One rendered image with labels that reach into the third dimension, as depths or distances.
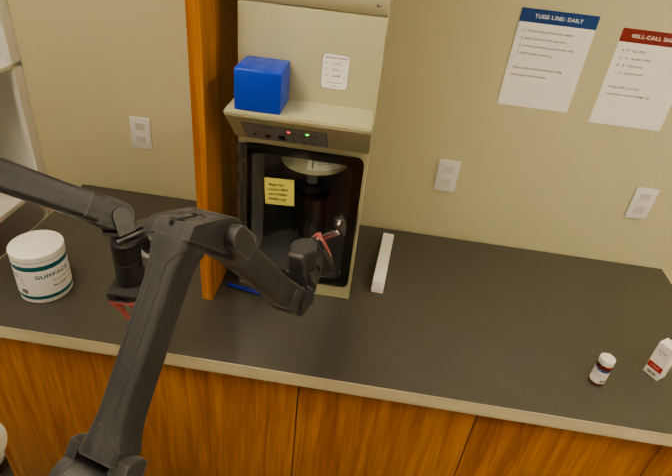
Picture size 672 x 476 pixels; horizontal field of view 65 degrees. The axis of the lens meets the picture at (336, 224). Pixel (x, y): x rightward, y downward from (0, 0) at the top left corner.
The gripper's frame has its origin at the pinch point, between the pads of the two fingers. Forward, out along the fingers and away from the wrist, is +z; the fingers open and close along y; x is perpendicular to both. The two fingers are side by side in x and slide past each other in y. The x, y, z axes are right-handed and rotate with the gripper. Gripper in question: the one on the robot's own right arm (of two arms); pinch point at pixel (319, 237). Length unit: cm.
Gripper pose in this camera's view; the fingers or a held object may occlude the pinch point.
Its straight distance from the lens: 134.6
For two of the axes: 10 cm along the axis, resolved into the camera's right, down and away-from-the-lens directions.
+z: 1.6, -5.4, 8.2
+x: -8.8, 2.9, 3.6
